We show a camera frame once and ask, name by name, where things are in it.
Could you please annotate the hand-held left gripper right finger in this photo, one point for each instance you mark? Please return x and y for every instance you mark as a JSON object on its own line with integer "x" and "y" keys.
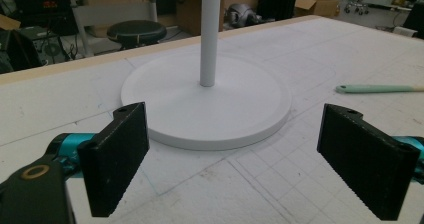
{"x": 366, "y": 160}

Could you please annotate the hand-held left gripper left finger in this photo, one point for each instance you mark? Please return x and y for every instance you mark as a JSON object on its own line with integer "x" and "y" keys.
{"x": 113, "y": 157}

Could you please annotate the white round-base stand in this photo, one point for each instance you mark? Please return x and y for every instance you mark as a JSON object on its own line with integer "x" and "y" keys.
{"x": 206, "y": 110}

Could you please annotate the black round stool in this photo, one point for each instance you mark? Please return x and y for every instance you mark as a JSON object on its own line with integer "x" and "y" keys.
{"x": 136, "y": 33}

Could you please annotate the wheeled chair base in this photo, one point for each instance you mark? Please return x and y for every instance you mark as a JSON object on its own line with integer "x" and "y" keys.
{"x": 357, "y": 6}

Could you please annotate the small cardboard box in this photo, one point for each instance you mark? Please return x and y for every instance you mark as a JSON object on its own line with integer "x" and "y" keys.
{"x": 316, "y": 6}

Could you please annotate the black equipment case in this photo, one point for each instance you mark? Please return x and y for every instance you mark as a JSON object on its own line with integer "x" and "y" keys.
{"x": 41, "y": 7}

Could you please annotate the open cardboard box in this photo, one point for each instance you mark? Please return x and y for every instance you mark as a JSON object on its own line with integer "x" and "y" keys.
{"x": 196, "y": 7}

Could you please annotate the grey helmet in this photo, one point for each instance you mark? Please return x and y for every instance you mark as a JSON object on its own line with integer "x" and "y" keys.
{"x": 241, "y": 15}

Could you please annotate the white desk frame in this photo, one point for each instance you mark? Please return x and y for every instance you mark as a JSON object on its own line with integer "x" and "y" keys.
{"x": 110, "y": 15}

